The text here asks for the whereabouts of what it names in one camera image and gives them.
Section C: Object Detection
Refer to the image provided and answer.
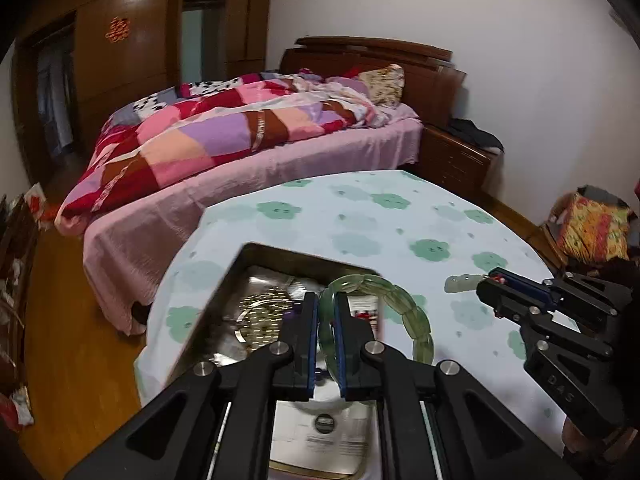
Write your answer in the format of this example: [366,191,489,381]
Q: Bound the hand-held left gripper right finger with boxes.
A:
[334,291,581,480]

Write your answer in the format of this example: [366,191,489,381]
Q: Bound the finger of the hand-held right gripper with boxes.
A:
[476,280,615,359]
[491,268,634,331]

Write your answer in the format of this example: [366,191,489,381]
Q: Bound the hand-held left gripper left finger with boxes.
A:
[65,291,321,480]

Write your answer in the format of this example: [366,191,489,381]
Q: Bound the pale jade pendant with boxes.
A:
[444,271,501,295]

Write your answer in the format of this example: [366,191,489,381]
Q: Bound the green jade bracelet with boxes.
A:
[319,274,436,392]

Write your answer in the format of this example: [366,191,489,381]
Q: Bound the gold metal tin box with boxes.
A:
[197,242,387,480]

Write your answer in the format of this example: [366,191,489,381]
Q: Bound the person's right hand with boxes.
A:
[561,417,607,462]

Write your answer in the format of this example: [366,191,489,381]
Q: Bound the wooden chair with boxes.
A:
[540,185,640,271]

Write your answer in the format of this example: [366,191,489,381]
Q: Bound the white paper leaflets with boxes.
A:
[270,292,386,473]

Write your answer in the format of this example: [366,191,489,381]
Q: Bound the orange floral cushion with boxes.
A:
[557,192,631,261]

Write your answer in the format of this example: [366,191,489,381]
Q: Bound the green cloud print tablecloth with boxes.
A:
[134,170,566,461]

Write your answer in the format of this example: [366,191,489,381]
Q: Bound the wooden nightstand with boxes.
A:
[419,124,503,196]

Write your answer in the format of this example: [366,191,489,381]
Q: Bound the dark clothes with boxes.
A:
[445,117,505,153]

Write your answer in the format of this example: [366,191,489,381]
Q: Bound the bed with pink sheet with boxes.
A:
[82,105,423,336]

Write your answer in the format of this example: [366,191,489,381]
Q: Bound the wooden headboard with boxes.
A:
[277,36,468,128]

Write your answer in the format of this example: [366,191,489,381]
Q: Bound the pink patchwork quilt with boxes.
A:
[54,72,391,236]

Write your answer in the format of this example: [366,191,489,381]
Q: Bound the floral pillow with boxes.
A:
[357,64,405,108]

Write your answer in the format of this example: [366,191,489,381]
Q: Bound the cluttered wooden shelf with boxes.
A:
[0,182,51,431]

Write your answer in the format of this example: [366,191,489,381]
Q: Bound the wooden wardrobe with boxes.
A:
[10,0,276,171]

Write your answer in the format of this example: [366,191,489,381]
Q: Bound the red paper decoration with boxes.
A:
[105,16,131,43]

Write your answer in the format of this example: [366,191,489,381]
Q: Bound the gold chain bracelet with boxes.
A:
[235,285,301,352]

